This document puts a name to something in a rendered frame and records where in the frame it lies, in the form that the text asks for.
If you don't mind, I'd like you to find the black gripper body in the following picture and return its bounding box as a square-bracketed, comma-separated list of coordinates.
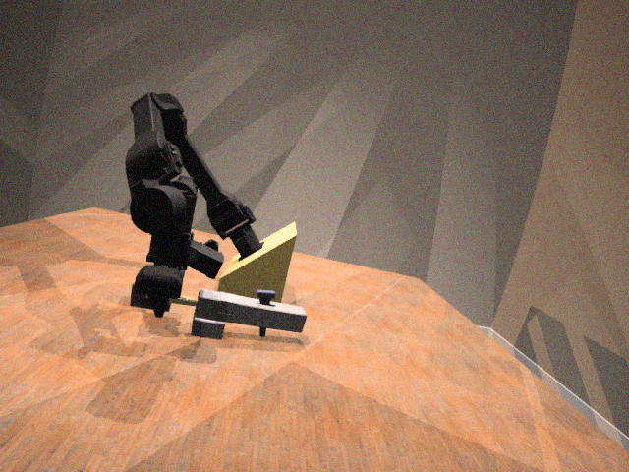
[134, 225, 192, 299]

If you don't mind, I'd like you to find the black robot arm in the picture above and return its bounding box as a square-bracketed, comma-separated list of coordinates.
[125, 92, 264, 279]

